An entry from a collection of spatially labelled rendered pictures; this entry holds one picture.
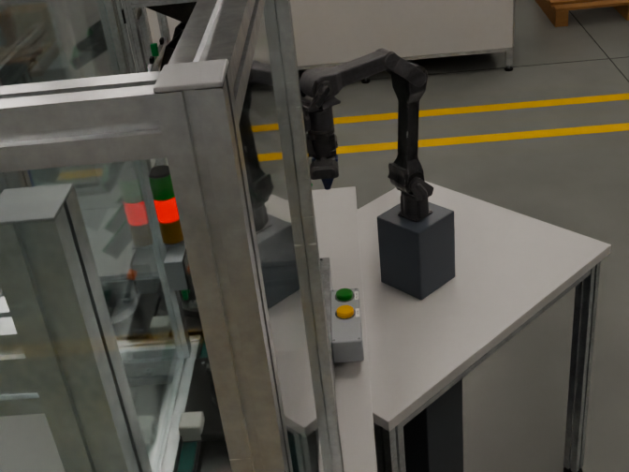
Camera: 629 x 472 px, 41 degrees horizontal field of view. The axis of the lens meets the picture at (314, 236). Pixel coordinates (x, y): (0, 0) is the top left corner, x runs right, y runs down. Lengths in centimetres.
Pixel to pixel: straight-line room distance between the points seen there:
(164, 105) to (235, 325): 12
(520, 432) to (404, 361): 114
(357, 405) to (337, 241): 70
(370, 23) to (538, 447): 362
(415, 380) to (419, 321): 22
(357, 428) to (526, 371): 156
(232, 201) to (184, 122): 4
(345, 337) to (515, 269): 59
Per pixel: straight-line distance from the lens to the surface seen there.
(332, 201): 266
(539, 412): 314
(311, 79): 183
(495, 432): 306
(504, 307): 215
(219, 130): 37
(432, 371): 196
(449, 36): 598
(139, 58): 202
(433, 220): 212
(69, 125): 39
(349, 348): 190
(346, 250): 240
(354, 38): 594
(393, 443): 192
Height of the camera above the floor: 211
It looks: 30 degrees down
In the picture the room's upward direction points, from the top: 7 degrees counter-clockwise
